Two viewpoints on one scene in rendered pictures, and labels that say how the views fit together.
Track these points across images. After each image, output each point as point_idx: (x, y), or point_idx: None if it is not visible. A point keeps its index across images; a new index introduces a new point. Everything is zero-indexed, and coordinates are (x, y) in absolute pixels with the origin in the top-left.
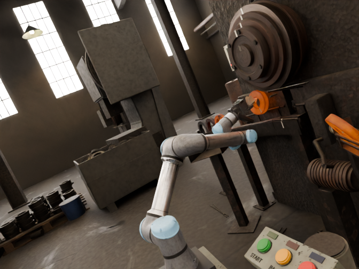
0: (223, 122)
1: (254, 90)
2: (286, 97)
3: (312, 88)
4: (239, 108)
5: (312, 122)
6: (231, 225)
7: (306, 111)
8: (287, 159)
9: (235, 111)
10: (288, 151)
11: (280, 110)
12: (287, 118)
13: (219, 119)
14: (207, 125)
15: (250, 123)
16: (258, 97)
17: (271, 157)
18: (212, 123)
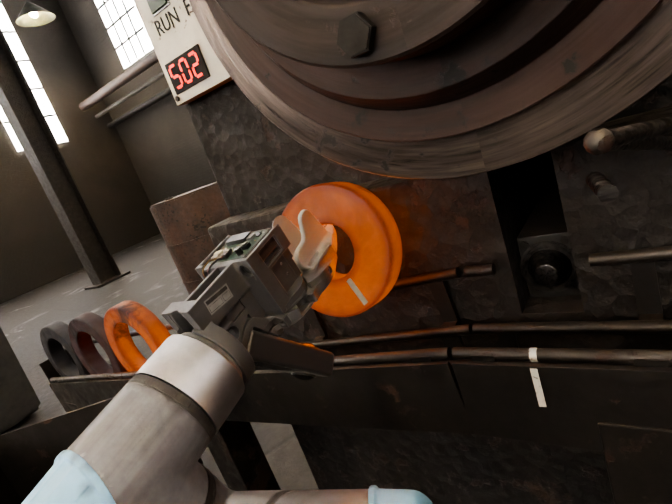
0: (132, 442)
1: (288, 195)
2: (503, 222)
3: None
4: (248, 295)
5: None
6: None
7: (660, 297)
8: (453, 497)
9: (225, 317)
10: (466, 469)
11: (456, 290)
12: (589, 351)
13: (125, 324)
14: (75, 343)
15: (315, 376)
16: (344, 221)
17: (362, 477)
18: (98, 337)
